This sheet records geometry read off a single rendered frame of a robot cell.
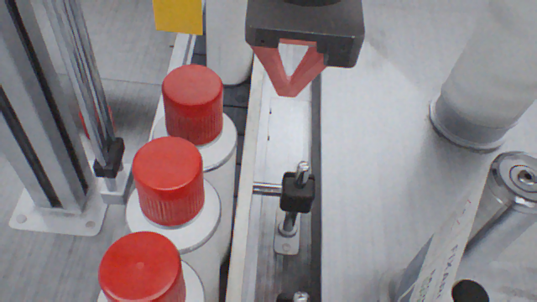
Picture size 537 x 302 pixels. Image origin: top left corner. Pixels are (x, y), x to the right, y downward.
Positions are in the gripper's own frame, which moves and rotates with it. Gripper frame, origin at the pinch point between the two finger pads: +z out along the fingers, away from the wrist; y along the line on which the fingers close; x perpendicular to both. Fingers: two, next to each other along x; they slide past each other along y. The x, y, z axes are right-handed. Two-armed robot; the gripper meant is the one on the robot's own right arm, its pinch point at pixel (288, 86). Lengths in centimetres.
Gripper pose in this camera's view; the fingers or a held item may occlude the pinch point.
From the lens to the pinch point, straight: 36.1
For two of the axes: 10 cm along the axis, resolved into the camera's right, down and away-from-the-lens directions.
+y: 0.5, -7.9, 6.1
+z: -0.8, 6.0, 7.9
